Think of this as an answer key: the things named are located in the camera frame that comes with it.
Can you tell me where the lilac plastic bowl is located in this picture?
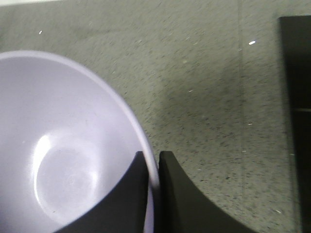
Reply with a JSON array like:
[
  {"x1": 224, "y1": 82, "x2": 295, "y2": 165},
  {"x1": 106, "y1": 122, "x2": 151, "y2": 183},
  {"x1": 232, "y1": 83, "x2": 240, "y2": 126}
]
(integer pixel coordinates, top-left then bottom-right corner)
[{"x1": 0, "y1": 50, "x2": 159, "y2": 233}]

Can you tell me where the black gas stove top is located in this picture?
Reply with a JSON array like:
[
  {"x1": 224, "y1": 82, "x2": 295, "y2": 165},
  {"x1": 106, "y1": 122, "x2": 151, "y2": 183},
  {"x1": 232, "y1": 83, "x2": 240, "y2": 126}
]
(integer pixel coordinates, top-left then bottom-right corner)
[{"x1": 279, "y1": 15, "x2": 311, "y2": 233}]

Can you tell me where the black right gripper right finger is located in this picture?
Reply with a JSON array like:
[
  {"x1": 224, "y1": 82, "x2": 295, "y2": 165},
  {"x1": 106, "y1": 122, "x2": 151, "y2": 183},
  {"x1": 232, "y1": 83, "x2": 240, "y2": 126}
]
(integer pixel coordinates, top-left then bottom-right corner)
[{"x1": 158, "y1": 151, "x2": 252, "y2": 233}]

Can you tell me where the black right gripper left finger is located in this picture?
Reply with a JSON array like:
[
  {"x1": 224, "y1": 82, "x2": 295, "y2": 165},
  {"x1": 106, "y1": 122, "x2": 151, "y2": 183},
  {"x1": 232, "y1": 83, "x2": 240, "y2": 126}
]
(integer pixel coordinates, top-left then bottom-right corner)
[{"x1": 58, "y1": 151, "x2": 149, "y2": 233}]

